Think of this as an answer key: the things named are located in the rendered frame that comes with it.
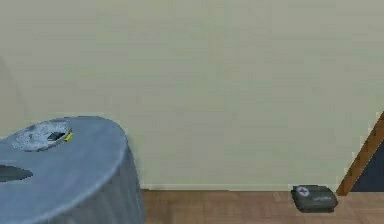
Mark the brown wooden door frame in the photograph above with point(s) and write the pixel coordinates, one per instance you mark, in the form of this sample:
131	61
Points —
361	158

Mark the dark green first aid kit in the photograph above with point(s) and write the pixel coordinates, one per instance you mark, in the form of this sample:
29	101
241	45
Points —
313	199

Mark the small black yellow object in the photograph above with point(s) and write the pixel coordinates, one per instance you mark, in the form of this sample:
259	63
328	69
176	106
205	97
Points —
60	136

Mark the round blue-grey dining table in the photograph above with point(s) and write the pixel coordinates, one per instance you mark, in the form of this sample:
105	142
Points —
86	173

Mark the crumpled grey foil dish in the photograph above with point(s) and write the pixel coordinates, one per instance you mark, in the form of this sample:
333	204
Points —
36	136

